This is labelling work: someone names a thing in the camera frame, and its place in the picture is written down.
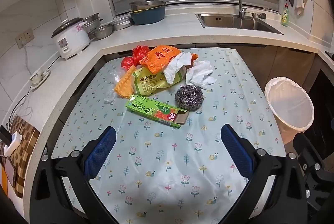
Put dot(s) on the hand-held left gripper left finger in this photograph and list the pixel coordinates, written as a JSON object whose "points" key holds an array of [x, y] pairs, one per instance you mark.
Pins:
{"points": [[100, 153]]}

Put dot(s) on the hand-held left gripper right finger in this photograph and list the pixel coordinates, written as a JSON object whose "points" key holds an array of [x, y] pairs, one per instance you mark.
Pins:
{"points": [[237, 152]]}

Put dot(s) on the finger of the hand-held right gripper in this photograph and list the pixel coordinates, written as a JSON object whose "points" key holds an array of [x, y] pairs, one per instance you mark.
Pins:
{"points": [[309, 153]]}

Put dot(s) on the waste bin with pink liner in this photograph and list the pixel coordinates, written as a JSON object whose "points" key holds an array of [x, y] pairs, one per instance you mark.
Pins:
{"points": [[289, 109]]}

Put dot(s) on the green cardboard box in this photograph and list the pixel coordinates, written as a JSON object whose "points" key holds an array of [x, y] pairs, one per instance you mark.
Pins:
{"points": [[151, 109]]}

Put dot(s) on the steel wool scrubber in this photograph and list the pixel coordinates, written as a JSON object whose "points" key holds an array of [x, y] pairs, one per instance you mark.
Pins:
{"points": [[189, 97]]}

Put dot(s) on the yellow green plastic package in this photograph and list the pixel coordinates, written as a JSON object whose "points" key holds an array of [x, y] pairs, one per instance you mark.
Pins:
{"points": [[146, 83]]}

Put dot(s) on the white paper towel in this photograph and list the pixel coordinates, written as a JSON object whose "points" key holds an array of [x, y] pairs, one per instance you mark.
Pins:
{"points": [[199, 74], [174, 67]]}

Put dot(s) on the orange plastic bag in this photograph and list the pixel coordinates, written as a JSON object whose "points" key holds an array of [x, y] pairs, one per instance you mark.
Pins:
{"points": [[159, 57]]}

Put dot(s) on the floral light blue tablecloth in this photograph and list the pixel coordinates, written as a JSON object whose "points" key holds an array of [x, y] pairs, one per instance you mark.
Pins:
{"points": [[169, 151]]}

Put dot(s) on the orange foam net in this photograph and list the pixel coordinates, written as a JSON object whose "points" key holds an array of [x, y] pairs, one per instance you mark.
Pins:
{"points": [[124, 83]]}

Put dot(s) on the brown checkered cloth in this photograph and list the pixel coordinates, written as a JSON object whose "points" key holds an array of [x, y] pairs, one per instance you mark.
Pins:
{"points": [[24, 151]]}

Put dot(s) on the clear plastic wrap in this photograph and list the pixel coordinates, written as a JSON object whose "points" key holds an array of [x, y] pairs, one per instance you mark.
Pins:
{"points": [[114, 78]]}

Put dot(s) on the white power adapter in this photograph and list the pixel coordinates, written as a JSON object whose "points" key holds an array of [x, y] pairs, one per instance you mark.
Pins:
{"points": [[13, 142]]}

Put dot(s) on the brown wooden cabinet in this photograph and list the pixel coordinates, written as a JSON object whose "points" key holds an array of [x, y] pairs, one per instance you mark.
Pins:
{"points": [[281, 65]]}

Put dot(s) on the white power strip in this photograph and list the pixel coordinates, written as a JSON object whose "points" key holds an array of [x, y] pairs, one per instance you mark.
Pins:
{"points": [[39, 78]]}

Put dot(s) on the red plastic bag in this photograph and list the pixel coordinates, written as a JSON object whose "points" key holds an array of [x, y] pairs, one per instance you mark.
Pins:
{"points": [[137, 53]]}

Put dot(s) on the white rice cooker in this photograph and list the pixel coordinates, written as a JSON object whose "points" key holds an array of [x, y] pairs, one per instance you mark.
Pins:
{"points": [[71, 41]]}

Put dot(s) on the small steel bowl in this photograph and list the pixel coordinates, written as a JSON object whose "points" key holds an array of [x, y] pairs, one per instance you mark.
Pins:
{"points": [[102, 31]]}

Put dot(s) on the stainless steel sink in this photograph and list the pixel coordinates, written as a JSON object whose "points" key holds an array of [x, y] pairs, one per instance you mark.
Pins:
{"points": [[234, 22]]}

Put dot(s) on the stack of steel plates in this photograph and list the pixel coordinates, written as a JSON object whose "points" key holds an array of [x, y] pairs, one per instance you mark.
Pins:
{"points": [[122, 23]]}

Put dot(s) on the stacked steel pot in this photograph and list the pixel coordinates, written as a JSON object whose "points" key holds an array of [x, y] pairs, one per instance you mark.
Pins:
{"points": [[92, 21]]}

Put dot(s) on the dark scouring ball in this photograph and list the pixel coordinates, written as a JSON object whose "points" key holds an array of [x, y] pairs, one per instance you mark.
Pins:
{"points": [[262, 15]]}

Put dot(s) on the green dish soap bottle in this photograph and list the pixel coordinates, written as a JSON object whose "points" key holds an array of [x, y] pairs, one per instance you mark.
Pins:
{"points": [[285, 16]]}

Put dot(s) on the blue plastic basin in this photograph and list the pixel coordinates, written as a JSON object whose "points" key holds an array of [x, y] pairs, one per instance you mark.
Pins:
{"points": [[148, 18]]}

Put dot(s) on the large steel basin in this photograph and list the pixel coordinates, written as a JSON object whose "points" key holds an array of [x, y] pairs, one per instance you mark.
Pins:
{"points": [[146, 5]]}

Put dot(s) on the white wall outlet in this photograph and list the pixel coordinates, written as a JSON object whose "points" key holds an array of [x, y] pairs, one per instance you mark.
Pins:
{"points": [[24, 38]]}

